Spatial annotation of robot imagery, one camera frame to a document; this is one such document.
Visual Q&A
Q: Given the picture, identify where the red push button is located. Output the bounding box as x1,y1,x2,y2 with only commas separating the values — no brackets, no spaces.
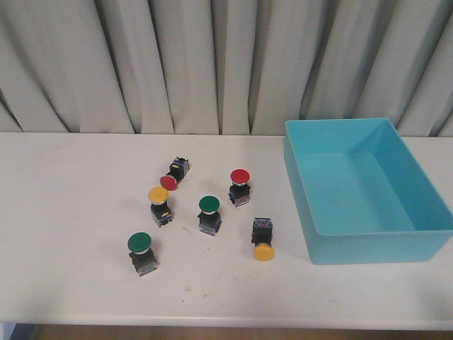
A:
160,157,190,191
229,169,251,208

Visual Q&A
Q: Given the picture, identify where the yellow push button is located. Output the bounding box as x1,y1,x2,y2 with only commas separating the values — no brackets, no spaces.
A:
251,217,275,261
148,186,173,227

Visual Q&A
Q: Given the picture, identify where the light blue plastic box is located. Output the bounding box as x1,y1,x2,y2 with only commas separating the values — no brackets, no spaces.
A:
284,118,452,265

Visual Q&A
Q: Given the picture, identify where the lying red push button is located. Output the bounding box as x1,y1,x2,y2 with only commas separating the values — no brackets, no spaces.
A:
160,157,190,191

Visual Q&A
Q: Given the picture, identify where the centre green push button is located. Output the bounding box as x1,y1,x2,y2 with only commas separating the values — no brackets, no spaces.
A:
197,195,222,236

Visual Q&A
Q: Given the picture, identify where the lying yellow push button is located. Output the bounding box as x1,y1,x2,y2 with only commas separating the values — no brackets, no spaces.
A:
251,217,275,261

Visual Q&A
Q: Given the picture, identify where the front-left green push button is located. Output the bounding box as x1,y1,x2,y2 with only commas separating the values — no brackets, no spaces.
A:
127,232,159,276

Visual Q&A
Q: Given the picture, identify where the grey pleated curtain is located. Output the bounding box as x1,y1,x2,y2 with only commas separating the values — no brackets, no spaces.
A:
1,1,452,137

